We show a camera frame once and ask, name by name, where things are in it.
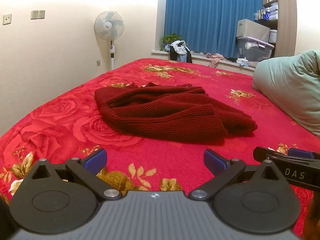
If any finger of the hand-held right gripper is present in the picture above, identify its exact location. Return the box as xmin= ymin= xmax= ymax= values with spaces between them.
xmin=253 ymin=147 xmax=288 ymax=161
xmin=287 ymin=148 xmax=316 ymax=159

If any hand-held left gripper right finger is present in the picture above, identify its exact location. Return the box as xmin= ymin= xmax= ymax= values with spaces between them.
xmin=188 ymin=149 xmax=288 ymax=201

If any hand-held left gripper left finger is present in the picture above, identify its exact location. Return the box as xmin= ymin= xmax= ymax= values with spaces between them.
xmin=24 ymin=148 xmax=120 ymax=202

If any dark red knit sweater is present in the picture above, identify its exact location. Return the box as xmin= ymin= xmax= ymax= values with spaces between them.
xmin=94 ymin=82 xmax=258 ymax=146

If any pile of dark and white clothes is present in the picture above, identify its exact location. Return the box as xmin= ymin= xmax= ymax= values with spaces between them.
xmin=165 ymin=40 xmax=193 ymax=64

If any red floral blanket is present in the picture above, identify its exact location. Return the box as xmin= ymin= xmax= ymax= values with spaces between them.
xmin=0 ymin=58 xmax=320 ymax=238

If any pale green pillow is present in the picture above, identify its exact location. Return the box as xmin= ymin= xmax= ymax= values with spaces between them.
xmin=252 ymin=50 xmax=320 ymax=138

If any pink cloth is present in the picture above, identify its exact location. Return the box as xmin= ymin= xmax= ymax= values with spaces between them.
xmin=205 ymin=53 xmax=227 ymax=68

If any clear plastic storage box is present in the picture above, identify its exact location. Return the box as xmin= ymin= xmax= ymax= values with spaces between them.
xmin=236 ymin=36 xmax=275 ymax=62

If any white window sill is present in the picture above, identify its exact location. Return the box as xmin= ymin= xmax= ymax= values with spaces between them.
xmin=151 ymin=50 xmax=257 ymax=75

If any grey covered box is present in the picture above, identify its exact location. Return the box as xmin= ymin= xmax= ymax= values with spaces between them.
xmin=236 ymin=19 xmax=271 ymax=43

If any potted green plant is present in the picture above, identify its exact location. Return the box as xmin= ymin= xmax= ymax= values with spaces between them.
xmin=160 ymin=33 xmax=183 ymax=51

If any white standing fan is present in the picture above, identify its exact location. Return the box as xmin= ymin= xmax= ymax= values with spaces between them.
xmin=94 ymin=10 xmax=125 ymax=71

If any wooden bookshelf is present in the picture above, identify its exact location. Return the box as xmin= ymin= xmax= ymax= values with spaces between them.
xmin=261 ymin=0 xmax=298 ymax=58

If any stack of white blue packs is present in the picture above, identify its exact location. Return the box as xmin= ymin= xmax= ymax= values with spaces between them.
xmin=254 ymin=2 xmax=278 ymax=21

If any blue curtain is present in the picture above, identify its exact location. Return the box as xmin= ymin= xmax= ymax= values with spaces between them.
xmin=164 ymin=0 xmax=263 ymax=54

